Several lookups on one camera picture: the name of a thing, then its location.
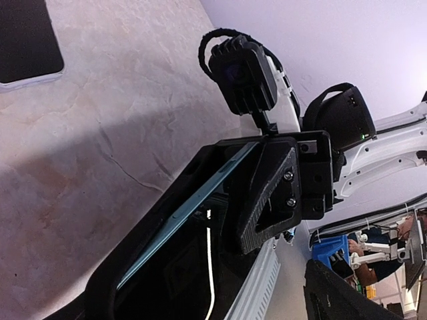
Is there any front aluminium rail base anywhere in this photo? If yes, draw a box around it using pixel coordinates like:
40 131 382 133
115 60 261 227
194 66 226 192
224 239 308 319

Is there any person in dark shirt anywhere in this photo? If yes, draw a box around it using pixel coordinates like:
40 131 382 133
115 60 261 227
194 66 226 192
346 213 427 287

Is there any blue plastic bin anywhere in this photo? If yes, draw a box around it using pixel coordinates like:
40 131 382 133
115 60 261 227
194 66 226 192
312 235 350 269

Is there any black phone case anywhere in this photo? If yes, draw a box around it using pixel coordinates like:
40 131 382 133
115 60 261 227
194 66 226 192
48 142 257 319

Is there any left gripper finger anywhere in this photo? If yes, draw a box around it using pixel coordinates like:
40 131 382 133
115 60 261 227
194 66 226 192
304 259 401 320

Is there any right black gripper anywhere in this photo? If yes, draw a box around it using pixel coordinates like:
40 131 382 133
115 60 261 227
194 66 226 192
217 131 334 255

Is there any black phone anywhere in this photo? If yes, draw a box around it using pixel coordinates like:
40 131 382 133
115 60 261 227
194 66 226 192
114 142 269 319
1 1 65 83

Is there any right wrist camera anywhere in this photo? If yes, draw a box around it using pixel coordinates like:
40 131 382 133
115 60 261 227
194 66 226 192
208 35 301 134

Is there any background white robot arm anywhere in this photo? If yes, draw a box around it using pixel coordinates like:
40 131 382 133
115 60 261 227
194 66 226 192
304 231 424 319

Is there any lilac phone case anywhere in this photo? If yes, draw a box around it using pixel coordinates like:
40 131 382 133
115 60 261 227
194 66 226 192
1 69 65 92

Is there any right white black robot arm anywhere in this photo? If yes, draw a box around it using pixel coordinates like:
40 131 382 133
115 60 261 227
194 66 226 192
222 83 426 255

